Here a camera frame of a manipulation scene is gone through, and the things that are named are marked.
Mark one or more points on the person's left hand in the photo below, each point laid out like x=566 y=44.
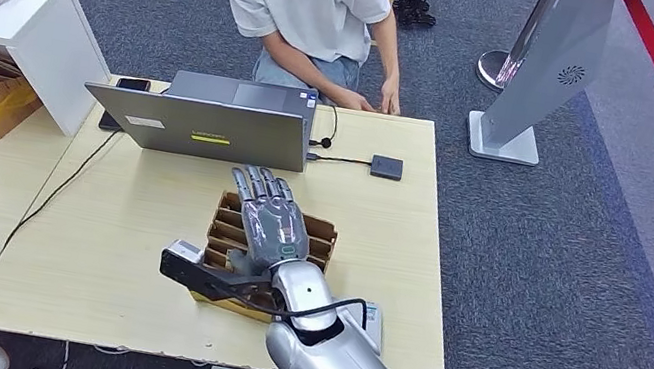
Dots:
x=391 y=97

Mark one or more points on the person's right forearm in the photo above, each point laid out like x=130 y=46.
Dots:
x=297 y=67

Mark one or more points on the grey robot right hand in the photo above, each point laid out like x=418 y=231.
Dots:
x=272 y=227

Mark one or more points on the person's left forearm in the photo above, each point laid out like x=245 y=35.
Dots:
x=392 y=63

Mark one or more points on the white card reader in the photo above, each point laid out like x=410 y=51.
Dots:
x=375 y=326

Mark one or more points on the chrome stanchion base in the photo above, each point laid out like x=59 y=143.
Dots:
x=492 y=66

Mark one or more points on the grey laptop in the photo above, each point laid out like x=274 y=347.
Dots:
x=209 y=130

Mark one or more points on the person's right hand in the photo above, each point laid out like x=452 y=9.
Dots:
x=352 y=101

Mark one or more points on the cardboard card organizer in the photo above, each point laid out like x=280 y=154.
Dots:
x=318 y=235

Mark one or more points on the black phone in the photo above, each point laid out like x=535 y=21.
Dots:
x=133 y=83

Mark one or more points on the grey kiosk stand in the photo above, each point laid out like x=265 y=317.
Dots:
x=543 y=66

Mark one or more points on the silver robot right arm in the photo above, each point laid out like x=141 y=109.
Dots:
x=335 y=366

